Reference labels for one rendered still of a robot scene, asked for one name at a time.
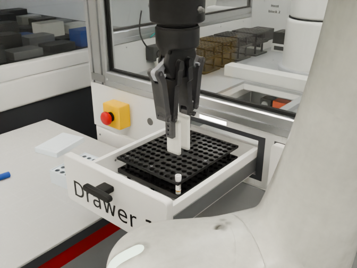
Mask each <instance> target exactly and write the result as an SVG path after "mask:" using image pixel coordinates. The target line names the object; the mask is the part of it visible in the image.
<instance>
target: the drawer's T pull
mask: <svg viewBox="0 0 357 268"><path fill-rule="evenodd" d="M83 190H84V191H86V192H88V193H89V194H91V195H93V196H95V197H97V198H99V199H100V200H102V201H104V202H106V203H110V202H111V201H112V200H113V198H112V196H111V195H110V193H112V192H113V191H114V187H113V186H111V185H109V184H107V183H105V182H103V183H101V184H99V185H98V186H96V187H94V186H92V185H90V184H88V183H86V184H85V185H83Z"/></svg>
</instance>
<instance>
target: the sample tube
mask: <svg viewBox="0 0 357 268"><path fill-rule="evenodd" d="M175 181H176V182H180V181H181V174H176V175H175ZM175 188H176V194H180V193H181V184H180V185H179V186H177V185H175Z"/></svg>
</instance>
